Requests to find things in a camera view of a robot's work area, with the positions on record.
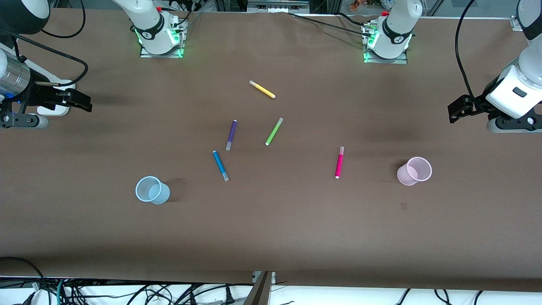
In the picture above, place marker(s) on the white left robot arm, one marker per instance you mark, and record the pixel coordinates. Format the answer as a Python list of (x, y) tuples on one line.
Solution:
[(398, 25)]

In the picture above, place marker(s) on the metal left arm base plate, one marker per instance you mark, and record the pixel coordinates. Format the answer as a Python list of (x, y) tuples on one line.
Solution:
[(402, 61)]

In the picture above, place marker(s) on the purple marker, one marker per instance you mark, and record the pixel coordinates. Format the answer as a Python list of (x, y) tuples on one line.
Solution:
[(231, 134)]

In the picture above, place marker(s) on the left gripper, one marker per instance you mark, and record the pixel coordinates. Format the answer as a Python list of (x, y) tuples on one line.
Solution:
[(475, 106)]

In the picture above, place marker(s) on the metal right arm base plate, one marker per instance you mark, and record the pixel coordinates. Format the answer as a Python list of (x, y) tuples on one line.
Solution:
[(146, 54)]

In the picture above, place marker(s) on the yellow marker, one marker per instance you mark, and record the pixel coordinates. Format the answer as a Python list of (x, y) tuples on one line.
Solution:
[(262, 89)]

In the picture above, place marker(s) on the pink marker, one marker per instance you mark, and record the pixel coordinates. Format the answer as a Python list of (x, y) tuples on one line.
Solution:
[(339, 163)]

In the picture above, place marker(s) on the green marker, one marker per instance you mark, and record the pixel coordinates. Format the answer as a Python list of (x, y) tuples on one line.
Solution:
[(274, 131)]

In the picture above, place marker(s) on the pink plastic cup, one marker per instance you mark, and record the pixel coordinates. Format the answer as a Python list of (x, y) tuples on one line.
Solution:
[(406, 176)]

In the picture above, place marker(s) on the aluminium frame profile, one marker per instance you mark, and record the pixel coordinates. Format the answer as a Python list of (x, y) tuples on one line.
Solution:
[(277, 5)]

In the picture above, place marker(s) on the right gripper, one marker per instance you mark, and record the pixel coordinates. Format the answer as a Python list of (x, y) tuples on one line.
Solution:
[(41, 95)]

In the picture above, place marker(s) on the grey table frame beam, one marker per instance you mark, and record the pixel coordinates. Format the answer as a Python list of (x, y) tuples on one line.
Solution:
[(258, 292)]

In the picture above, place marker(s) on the silver corner bracket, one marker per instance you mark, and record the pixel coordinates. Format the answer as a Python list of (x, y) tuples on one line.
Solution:
[(515, 23)]

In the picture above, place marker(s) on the blue marker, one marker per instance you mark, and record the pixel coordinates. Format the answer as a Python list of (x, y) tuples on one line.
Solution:
[(220, 165)]

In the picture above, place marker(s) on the light blue plastic cup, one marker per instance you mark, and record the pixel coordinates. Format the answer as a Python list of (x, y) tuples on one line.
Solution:
[(161, 194)]

